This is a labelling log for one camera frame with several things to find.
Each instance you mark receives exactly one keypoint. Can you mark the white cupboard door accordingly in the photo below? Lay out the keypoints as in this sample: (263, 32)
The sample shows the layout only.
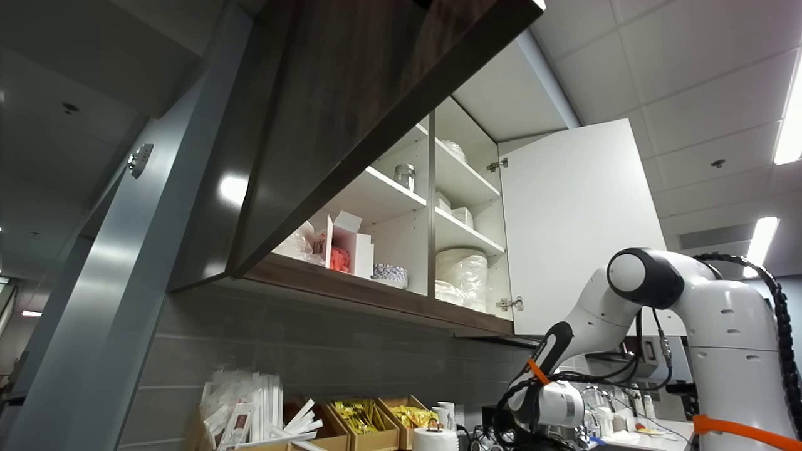
(572, 199)

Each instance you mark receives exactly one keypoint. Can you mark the grey metal pillar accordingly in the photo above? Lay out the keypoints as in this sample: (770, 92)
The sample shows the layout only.
(89, 350)

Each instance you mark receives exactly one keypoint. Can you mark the white paper towel roll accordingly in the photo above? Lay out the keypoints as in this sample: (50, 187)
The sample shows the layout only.
(434, 439)

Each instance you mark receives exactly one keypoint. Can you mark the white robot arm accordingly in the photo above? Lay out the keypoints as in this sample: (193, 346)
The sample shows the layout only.
(738, 343)

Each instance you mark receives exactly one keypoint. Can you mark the metal jar on shelf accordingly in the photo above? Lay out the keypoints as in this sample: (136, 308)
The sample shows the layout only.
(407, 177)

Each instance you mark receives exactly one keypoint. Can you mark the bundle of white straws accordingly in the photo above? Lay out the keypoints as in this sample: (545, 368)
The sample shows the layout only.
(247, 410)

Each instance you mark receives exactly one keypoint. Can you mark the white red carton box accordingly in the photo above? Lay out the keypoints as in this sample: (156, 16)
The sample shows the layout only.
(347, 250)

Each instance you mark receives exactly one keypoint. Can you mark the dark wood cabinet door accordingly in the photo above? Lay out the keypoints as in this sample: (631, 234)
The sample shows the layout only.
(322, 92)

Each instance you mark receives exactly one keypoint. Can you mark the ceiling light panel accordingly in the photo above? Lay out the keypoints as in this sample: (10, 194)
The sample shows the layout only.
(788, 143)

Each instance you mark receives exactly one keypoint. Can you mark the wooden condiment organizer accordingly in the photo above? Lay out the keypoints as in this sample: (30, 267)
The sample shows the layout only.
(371, 425)

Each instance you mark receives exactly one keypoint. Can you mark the white bowls on shelf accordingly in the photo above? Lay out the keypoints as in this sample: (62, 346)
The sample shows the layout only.
(461, 215)

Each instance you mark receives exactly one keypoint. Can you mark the stack of white plates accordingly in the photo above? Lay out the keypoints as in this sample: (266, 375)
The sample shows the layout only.
(461, 277)

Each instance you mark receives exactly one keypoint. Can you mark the white cupboard with shelves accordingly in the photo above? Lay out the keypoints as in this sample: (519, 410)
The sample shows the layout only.
(455, 152)

